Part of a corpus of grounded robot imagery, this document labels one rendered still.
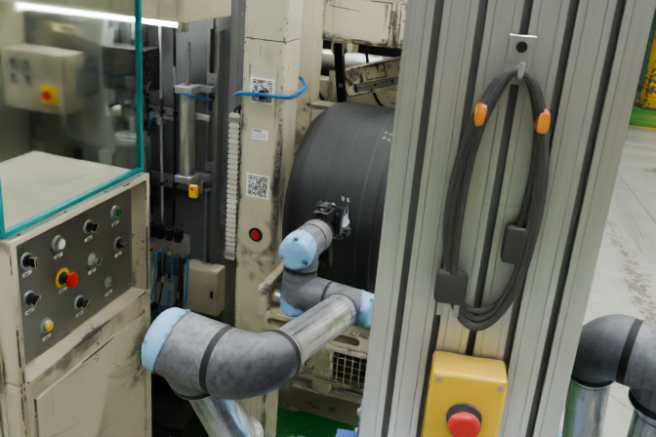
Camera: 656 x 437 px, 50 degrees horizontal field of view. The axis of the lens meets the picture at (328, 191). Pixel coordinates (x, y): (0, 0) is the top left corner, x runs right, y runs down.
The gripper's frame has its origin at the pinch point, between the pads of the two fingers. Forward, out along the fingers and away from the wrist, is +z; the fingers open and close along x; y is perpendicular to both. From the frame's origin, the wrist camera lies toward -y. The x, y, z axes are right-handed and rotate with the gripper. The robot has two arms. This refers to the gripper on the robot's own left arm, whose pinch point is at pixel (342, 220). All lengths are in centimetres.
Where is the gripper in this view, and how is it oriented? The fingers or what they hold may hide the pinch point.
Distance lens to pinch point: 179.6
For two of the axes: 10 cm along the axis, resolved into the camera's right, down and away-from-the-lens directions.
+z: 3.1, -2.1, 9.3
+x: -9.4, -1.7, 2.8
